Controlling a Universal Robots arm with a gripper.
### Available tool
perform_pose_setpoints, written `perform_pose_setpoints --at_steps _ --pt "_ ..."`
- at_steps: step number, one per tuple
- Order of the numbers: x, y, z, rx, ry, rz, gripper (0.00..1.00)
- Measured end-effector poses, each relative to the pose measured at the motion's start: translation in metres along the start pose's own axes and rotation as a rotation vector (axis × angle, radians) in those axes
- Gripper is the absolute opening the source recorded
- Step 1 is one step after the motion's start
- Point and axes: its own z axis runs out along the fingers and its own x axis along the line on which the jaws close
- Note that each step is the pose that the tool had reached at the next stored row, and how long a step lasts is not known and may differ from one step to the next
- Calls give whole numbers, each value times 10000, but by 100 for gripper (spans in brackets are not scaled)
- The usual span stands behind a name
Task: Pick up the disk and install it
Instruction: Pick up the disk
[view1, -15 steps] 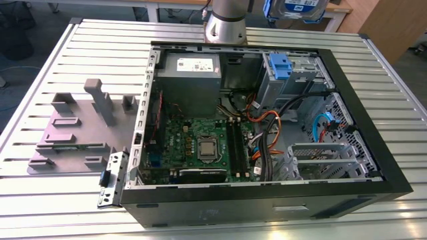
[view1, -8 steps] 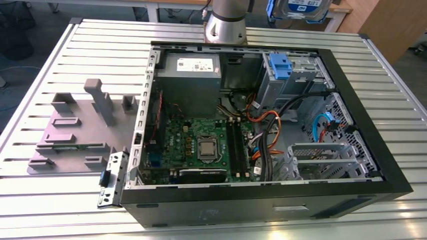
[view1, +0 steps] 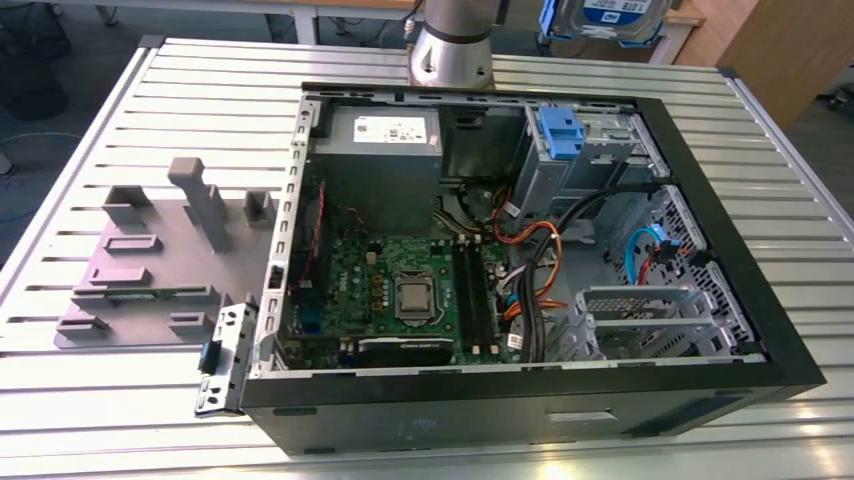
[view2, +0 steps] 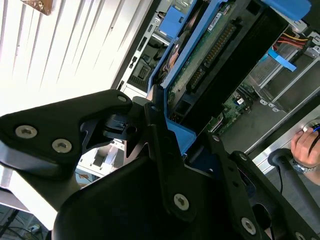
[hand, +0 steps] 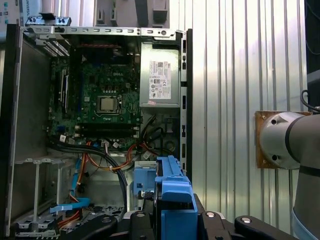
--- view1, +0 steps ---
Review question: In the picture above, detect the hard disk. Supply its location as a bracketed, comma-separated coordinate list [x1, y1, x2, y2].
[536, 0, 672, 50]

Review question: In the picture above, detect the metal disk bay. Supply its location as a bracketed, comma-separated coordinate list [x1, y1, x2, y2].
[572, 284, 742, 361]

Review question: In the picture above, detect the silver CPU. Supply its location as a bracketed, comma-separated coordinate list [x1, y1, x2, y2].
[397, 282, 435, 314]

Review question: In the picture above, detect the black RAM slot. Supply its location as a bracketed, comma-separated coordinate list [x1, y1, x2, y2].
[452, 234, 486, 356]
[470, 234, 500, 354]

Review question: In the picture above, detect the green motherboard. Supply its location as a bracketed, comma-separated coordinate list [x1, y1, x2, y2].
[283, 234, 528, 369]

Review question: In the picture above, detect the grey power supply unit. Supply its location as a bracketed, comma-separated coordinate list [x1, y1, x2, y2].
[309, 105, 447, 239]

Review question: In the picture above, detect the CPU socket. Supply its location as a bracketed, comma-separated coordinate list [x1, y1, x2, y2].
[388, 268, 447, 327]

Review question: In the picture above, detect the black case fan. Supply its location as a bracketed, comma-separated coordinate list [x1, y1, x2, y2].
[292, 172, 328, 296]

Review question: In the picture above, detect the black graphics card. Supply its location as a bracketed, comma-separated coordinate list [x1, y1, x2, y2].
[356, 337, 455, 369]

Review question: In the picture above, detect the metal drive cage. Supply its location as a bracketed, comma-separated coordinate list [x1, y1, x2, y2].
[512, 104, 668, 216]

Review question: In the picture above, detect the blue plastic drive latch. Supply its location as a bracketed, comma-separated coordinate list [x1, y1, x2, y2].
[539, 107, 583, 161]

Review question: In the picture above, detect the black open PC case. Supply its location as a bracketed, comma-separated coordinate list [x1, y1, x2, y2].
[192, 82, 828, 457]

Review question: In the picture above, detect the grey parts rack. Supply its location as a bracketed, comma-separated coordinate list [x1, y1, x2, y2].
[52, 157, 279, 354]

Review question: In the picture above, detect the green RAM stick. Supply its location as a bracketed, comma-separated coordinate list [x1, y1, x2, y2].
[105, 289, 181, 303]

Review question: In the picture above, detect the wooden cabinet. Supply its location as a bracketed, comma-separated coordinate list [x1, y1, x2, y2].
[676, 0, 854, 131]

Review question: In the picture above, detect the black office chair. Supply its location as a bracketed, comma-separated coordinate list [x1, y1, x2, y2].
[0, 14, 73, 121]

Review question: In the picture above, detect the yellow wire bundle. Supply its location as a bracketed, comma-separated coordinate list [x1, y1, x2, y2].
[432, 207, 482, 236]

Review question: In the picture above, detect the orange wire bundle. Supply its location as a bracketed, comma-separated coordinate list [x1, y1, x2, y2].
[492, 187, 568, 321]

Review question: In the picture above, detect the blue data wire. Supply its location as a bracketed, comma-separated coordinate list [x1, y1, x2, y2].
[624, 224, 668, 286]

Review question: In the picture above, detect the metal card retention bracket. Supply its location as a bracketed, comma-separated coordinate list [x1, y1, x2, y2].
[192, 301, 260, 419]

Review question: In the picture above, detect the black power connector wire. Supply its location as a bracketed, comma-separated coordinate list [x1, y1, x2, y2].
[650, 242, 708, 274]

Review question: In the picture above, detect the wooden desk white frame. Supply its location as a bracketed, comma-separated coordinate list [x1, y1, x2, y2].
[92, 0, 708, 64]

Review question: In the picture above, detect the blue floor cable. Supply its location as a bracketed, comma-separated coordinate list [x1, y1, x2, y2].
[0, 128, 79, 149]

